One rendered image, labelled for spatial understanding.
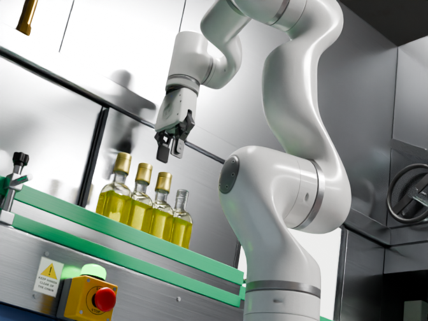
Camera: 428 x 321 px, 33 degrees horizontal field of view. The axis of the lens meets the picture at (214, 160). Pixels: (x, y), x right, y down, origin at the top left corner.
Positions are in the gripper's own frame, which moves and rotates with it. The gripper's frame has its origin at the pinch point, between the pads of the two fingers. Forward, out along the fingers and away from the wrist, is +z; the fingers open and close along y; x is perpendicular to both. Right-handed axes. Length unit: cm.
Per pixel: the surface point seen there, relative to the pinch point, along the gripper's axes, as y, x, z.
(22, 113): -14.7, -31.2, -0.3
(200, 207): -12.3, 20.9, 4.4
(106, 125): -11.9, -11.4, -5.1
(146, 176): 1.7, -6.1, 9.0
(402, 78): -14, 104, -76
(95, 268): 21.2, -24.5, 37.3
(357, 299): -16, 91, 10
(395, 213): -10, 99, -20
